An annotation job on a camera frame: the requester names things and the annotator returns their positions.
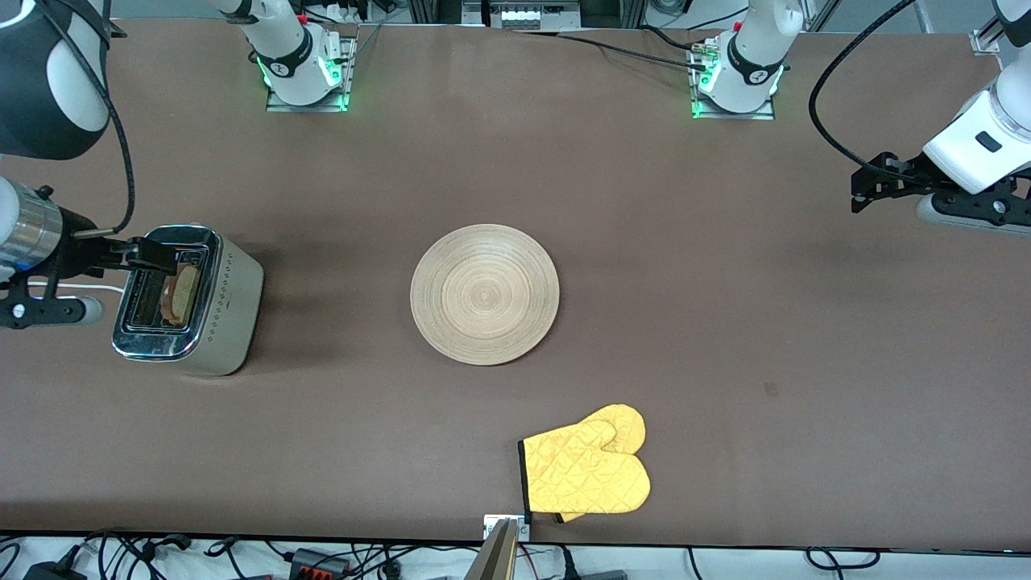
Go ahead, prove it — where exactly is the brown bread slice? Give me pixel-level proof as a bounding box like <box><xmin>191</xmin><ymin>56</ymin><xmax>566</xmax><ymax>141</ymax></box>
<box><xmin>159</xmin><ymin>263</ymin><xmax>202</xmax><ymax>327</ymax></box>

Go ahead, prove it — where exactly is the round wooden plate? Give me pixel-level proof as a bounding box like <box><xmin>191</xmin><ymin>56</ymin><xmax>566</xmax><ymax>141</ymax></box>
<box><xmin>410</xmin><ymin>224</ymin><xmax>561</xmax><ymax>367</ymax></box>

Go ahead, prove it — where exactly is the beige chrome two-slot toaster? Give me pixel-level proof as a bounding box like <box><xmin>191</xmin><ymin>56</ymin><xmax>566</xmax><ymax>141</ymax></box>
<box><xmin>111</xmin><ymin>222</ymin><xmax>265</xmax><ymax>377</ymax></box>

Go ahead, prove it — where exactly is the black power adapter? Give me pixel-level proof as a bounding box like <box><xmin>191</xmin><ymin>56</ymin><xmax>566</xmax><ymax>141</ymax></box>
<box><xmin>23</xmin><ymin>561</ymin><xmax>88</xmax><ymax>580</ymax></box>

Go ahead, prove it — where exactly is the black orange connector block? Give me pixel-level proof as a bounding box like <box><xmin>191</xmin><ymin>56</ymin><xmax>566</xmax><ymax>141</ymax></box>
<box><xmin>288</xmin><ymin>548</ymin><xmax>353</xmax><ymax>578</ymax></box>

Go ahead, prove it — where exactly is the yellow quilted oven mitt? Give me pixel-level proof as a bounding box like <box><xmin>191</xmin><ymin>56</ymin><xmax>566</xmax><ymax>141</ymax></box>
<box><xmin>519</xmin><ymin>419</ymin><xmax>652</xmax><ymax>516</ymax></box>
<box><xmin>556</xmin><ymin>404</ymin><xmax>648</xmax><ymax>524</ymax></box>

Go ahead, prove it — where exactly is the white power strip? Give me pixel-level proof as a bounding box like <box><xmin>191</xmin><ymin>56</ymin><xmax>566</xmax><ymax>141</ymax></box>
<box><xmin>499</xmin><ymin>0</ymin><xmax>582</xmax><ymax>31</ymax></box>

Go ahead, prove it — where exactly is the white toaster power cord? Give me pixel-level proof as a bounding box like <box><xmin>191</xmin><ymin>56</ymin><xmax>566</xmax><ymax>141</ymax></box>
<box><xmin>26</xmin><ymin>280</ymin><xmax>126</xmax><ymax>294</ymax></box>

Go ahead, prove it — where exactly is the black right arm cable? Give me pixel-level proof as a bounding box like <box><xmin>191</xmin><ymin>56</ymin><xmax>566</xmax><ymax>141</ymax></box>
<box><xmin>44</xmin><ymin>0</ymin><xmax>136</xmax><ymax>239</ymax></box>

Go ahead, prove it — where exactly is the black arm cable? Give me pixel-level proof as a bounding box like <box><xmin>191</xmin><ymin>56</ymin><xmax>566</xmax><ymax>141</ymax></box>
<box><xmin>809</xmin><ymin>0</ymin><xmax>919</xmax><ymax>182</ymax></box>
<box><xmin>44</xmin><ymin>0</ymin><xmax>136</xmax><ymax>239</ymax></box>

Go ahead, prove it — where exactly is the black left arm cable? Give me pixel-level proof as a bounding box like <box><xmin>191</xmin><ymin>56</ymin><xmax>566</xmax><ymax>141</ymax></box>
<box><xmin>809</xmin><ymin>0</ymin><xmax>919</xmax><ymax>182</ymax></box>

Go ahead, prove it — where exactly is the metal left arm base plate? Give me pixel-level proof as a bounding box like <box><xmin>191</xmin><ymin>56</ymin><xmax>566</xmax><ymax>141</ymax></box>
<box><xmin>691</xmin><ymin>44</ymin><xmax>778</xmax><ymax>122</ymax></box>

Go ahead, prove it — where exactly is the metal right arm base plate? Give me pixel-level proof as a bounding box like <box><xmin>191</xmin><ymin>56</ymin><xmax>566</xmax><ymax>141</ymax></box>
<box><xmin>266</xmin><ymin>36</ymin><xmax>355</xmax><ymax>114</ymax></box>

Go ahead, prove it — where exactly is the short curved black cable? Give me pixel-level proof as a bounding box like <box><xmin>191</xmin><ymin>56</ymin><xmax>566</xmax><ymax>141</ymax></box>
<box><xmin>639</xmin><ymin>24</ymin><xmax>710</xmax><ymax>56</ymax></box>

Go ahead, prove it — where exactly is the long black table cable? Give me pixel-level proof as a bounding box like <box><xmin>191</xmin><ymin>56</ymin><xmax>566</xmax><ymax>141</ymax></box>
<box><xmin>515</xmin><ymin>31</ymin><xmax>710</xmax><ymax>72</ymax></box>

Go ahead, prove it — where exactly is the small metal clamp bracket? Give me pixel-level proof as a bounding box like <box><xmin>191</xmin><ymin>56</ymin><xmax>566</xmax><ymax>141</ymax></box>
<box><xmin>483</xmin><ymin>514</ymin><xmax>532</xmax><ymax>542</ymax></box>

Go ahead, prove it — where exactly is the beige camera mount bar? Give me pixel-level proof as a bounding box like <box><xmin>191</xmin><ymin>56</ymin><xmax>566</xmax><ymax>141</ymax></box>
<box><xmin>465</xmin><ymin>518</ymin><xmax>519</xmax><ymax>580</ymax></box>

